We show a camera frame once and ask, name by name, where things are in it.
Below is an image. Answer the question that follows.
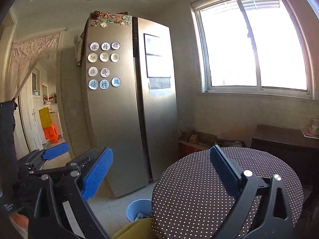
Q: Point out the blue plastic bucket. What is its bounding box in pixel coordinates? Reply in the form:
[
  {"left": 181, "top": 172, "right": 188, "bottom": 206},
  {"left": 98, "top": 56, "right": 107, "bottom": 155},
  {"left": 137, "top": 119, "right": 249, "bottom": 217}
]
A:
[{"left": 126, "top": 199, "right": 152, "bottom": 223}]

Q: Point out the white framed sliding window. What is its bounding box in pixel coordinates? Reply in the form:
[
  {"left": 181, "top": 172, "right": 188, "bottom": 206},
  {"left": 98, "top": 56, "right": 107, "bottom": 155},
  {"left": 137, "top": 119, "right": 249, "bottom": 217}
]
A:
[{"left": 191, "top": 0, "right": 316, "bottom": 100}]

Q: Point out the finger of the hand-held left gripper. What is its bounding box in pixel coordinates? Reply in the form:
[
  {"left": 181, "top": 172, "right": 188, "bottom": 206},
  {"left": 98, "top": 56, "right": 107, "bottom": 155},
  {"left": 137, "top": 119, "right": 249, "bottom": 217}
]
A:
[
  {"left": 28, "top": 149, "right": 100, "bottom": 177},
  {"left": 25, "top": 143, "right": 69, "bottom": 170}
]

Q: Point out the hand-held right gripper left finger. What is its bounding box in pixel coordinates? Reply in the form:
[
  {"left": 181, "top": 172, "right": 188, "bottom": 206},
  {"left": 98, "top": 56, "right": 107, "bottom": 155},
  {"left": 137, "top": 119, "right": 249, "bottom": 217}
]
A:
[{"left": 29, "top": 146, "right": 114, "bottom": 239}]

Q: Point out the group of round character magnets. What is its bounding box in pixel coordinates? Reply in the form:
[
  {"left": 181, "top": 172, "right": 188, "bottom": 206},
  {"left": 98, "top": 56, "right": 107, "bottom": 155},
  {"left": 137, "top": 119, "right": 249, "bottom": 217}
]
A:
[{"left": 88, "top": 41, "right": 122, "bottom": 90}]

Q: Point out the red cardboard box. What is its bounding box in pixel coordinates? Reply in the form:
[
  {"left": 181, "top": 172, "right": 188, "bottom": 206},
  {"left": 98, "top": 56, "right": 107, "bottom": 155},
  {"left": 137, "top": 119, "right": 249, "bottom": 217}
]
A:
[{"left": 178, "top": 128, "right": 217, "bottom": 157}]

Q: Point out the silver double-door refrigerator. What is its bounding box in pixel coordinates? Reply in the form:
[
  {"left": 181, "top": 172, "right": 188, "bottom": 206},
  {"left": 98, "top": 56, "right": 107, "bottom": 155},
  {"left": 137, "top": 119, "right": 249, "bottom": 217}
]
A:
[{"left": 81, "top": 15, "right": 178, "bottom": 199}]

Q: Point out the person's yellow trouser leg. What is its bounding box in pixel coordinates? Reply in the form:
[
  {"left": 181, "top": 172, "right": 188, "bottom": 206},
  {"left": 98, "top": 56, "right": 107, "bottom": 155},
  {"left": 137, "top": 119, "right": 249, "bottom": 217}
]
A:
[{"left": 111, "top": 218, "right": 155, "bottom": 239}]

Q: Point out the brown polka-dot tablecloth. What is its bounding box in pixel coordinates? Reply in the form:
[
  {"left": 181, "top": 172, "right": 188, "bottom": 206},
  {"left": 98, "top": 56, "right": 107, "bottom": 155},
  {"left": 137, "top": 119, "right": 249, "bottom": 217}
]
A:
[{"left": 151, "top": 147, "right": 304, "bottom": 239}]

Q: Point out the orange plastic stool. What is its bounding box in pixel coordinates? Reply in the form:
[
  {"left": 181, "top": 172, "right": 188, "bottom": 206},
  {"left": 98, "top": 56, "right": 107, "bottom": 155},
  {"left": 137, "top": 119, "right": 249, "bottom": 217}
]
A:
[{"left": 43, "top": 125, "right": 60, "bottom": 143}]

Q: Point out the cluster of souvenir fridge magnets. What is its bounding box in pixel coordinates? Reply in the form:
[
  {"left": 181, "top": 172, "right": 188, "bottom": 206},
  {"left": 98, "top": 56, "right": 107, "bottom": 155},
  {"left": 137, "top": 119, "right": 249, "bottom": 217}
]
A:
[{"left": 88, "top": 10, "right": 132, "bottom": 28}]

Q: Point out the floral door curtain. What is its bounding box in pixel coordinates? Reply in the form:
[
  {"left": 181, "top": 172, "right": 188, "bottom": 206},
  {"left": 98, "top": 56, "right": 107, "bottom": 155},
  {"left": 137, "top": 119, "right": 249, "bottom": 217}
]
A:
[{"left": 5, "top": 31, "right": 63, "bottom": 100}]

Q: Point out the dark wooden cabinet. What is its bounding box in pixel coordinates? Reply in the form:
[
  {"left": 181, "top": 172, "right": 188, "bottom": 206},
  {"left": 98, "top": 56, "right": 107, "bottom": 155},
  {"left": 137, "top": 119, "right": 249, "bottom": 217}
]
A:
[{"left": 250, "top": 124, "right": 319, "bottom": 187}]

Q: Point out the white panel door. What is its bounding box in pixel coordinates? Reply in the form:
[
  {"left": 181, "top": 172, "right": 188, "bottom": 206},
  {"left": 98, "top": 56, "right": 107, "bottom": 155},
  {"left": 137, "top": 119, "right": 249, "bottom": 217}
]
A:
[{"left": 19, "top": 66, "right": 44, "bottom": 153}]

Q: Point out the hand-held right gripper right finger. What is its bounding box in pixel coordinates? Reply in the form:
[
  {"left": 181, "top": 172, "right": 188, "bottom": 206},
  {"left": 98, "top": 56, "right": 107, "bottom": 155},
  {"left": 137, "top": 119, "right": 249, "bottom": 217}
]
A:
[{"left": 210, "top": 144, "right": 294, "bottom": 239}]

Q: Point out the pale hanging bag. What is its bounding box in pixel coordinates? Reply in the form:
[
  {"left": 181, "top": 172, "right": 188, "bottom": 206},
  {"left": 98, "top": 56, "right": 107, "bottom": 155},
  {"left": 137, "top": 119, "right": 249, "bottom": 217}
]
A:
[{"left": 73, "top": 32, "right": 84, "bottom": 67}]

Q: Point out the pink placemat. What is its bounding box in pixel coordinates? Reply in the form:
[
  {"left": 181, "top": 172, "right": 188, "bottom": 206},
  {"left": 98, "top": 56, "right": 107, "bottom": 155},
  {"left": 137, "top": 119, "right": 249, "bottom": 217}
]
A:
[{"left": 300, "top": 128, "right": 319, "bottom": 139}]

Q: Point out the yellow plastic crate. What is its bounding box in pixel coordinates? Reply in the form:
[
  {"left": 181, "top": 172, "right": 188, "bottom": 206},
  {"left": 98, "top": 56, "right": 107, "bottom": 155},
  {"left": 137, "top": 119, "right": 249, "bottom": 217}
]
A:
[{"left": 38, "top": 107, "right": 53, "bottom": 128}]

